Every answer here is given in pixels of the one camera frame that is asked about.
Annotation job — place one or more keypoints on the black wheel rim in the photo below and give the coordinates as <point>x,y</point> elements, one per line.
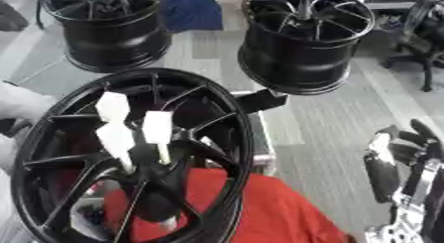
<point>115,42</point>
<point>295,63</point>

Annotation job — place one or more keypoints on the black spoked wheel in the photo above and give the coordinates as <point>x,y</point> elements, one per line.
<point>228,131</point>

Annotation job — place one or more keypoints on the grey metal wheel stand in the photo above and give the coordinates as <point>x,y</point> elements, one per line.
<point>264,144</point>

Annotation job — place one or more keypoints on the white soft object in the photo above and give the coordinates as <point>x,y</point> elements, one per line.
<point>20,103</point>

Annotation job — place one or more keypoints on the black office chair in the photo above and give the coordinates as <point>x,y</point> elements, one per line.
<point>425,38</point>

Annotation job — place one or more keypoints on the white pin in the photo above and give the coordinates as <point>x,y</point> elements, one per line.
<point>115,139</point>
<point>112,106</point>
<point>157,128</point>

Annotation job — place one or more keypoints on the black wheel stand bracket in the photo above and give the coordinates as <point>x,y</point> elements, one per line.
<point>260,100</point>

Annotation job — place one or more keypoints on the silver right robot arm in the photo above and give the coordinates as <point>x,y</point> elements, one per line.
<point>411,217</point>

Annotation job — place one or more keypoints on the blue fabric object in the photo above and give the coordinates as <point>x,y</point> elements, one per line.
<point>193,9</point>

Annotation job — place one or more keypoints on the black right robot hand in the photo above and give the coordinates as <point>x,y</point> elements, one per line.
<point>381,177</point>

